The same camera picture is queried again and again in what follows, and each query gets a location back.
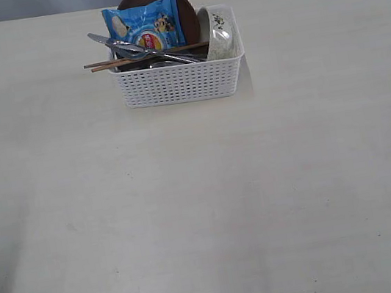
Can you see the silver fork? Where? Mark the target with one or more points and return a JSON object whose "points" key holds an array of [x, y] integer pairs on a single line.
{"points": [[139, 55]]}

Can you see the silver table knife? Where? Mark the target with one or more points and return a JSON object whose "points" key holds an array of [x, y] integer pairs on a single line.
{"points": [[103, 40]]}

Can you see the white perforated plastic basket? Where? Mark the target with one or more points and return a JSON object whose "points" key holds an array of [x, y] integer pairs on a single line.
{"points": [[181, 83]]}

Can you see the white speckled ceramic bowl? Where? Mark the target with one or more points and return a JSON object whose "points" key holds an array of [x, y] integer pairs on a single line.
{"points": [[217, 27]]}

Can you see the brown round plate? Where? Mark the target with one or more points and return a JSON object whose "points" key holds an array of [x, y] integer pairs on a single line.
{"points": [[187, 16]]}

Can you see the blue chips bag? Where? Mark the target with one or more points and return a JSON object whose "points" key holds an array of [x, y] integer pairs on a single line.
{"points": [[155, 25]]}

